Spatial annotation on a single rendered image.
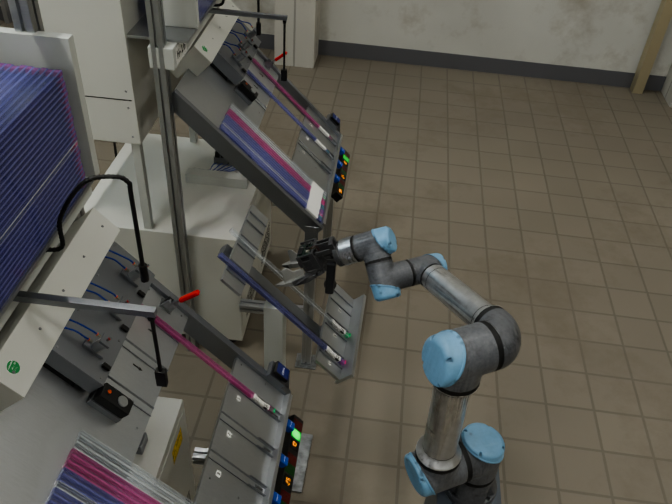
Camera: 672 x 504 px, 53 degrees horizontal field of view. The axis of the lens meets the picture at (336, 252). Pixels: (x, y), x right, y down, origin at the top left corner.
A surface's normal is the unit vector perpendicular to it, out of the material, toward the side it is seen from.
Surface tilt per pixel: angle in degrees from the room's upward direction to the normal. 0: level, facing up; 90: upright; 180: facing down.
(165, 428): 0
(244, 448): 47
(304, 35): 90
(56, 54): 90
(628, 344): 0
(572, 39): 90
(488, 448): 7
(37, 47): 90
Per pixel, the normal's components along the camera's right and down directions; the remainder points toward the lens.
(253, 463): 0.77, -0.44
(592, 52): -0.12, 0.63
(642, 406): 0.06, -0.77
